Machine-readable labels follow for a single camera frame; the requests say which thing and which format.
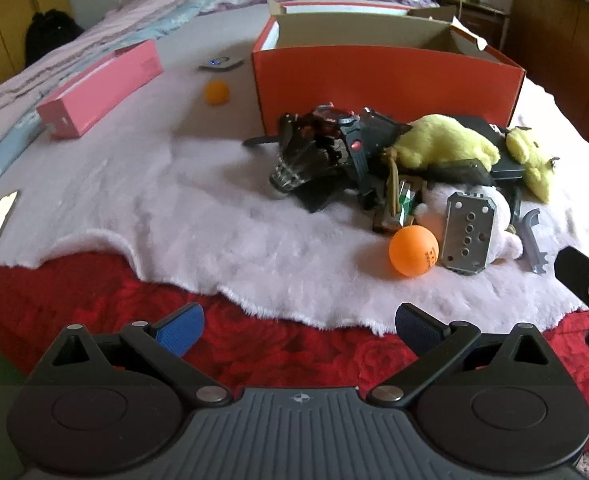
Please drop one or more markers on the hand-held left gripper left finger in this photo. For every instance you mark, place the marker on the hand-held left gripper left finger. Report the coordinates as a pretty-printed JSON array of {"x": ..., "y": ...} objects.
[{"x": 182, "y": 329}]

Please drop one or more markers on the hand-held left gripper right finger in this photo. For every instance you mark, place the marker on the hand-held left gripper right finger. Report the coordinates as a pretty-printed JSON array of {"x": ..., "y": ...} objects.
[{"x": 417, "y": 329}]

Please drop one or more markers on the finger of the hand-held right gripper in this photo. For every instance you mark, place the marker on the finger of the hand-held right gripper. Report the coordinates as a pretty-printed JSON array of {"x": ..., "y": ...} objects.
[{"x": 582, "y": 272}]

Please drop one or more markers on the orange ping pong ball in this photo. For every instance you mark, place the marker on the orange ping pong ball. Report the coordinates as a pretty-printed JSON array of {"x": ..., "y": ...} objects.
[
  {"x": 413, "y": 251},
  {"x": 217, "y": 92}
]

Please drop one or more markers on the pink plush toy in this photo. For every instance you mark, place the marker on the pink plush toy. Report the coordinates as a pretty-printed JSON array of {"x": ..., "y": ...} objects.
[{"x": 504, "y": 232}]

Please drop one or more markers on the large yellow plush toy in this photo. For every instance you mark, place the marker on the large yellow plush toy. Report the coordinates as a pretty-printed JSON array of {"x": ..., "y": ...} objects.
[{"x": 444, "y": 142}]

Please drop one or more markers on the red cardboard shoe box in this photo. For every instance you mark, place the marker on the red cardboard shoe box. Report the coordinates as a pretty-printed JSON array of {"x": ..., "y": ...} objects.
[{"x": 374, "y": 80}]

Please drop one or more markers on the grey metal perforated plate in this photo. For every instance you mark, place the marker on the grey metal perforated plate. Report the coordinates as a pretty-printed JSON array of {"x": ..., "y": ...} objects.
[{"x": 467, "y": 232}]

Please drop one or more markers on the small yellow plush toy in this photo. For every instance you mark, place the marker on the small yellow plush toy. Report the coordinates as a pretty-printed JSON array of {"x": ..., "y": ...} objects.
[{"x": 532, "y": 160}]

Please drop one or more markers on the green and white small toy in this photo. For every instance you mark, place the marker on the green and white small toy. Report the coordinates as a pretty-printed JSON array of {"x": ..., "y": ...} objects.
[{"x": 404, "y": 202}]

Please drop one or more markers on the black flat plastic piece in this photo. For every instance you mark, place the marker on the black flat plastic piece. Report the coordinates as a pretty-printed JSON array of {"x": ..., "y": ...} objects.
[{"x": 479, "y": 127}]

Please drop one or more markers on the dark grey plastic toy part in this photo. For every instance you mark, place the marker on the dark grey plastic toy part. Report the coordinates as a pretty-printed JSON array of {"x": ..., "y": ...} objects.
[{"x": 362, "y": 152}]

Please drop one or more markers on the brown wooden cabinet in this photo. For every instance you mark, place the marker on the brown wooden cabinet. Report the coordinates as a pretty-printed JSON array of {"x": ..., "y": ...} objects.
[{"x": 564, "y": 50}]

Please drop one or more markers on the black and red toy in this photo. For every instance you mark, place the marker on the black and red toy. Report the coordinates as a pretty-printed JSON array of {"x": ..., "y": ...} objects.
[{"x": 327, "y": 116}]

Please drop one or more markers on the light blue quilt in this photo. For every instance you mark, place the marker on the light blue quilt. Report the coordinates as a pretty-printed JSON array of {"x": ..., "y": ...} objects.
[{"x": 4, "y": 160}]

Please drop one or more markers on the pink cardboard box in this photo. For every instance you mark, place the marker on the pink cardboard box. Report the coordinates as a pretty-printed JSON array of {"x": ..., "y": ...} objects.
[{"x": 94, "y": 92}]

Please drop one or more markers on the small grey square device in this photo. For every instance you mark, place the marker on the small grey square device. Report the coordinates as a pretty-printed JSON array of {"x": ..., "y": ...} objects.
[{"x": 220, "y": 64}]

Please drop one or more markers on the dark wooden nightstand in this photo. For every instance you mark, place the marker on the dark wooden nightstand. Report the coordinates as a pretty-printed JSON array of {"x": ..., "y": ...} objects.
[{"x": 474, "y": 20}]

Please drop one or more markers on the pink quilt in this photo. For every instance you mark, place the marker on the pink quilt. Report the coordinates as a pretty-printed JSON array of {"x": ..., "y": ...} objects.
[{"x": 74, "y": 35}]

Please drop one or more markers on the black bag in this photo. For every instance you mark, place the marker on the black bag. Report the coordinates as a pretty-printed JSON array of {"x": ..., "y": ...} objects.
[{"x": 52, "y": 37}]

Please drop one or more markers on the yellow wardrobe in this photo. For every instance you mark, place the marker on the yellow wardrobe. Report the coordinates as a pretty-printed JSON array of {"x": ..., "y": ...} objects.
[{"x": 4, "y": 20}]

